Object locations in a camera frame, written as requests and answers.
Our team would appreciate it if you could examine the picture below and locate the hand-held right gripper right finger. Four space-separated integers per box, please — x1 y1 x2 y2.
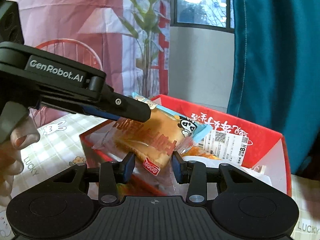
172 151 250 203

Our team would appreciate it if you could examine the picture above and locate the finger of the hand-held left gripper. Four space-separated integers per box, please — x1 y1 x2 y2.
82 84 152 123

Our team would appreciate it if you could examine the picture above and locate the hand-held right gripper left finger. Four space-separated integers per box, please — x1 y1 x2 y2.
58 152 136 204

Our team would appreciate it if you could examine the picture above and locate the orange bread snack packet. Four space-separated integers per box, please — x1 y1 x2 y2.
91 92 213 177

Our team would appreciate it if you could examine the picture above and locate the red cardboard box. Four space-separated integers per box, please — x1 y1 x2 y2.
79 94 292 198

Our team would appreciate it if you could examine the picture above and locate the person's left hand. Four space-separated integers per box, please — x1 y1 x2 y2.
0 119 40 200

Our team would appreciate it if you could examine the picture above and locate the checked bunny print tablecloth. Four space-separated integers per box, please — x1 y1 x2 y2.
0 110 320 240

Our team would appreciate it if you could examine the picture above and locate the pink printed backdrop cloth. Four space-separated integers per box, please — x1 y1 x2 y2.
0 0 173 135

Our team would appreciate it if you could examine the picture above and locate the black framed window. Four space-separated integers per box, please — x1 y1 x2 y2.
172 0 235 33

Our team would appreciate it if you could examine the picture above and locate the teal curtain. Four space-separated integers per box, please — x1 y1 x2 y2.
226 0 320 175

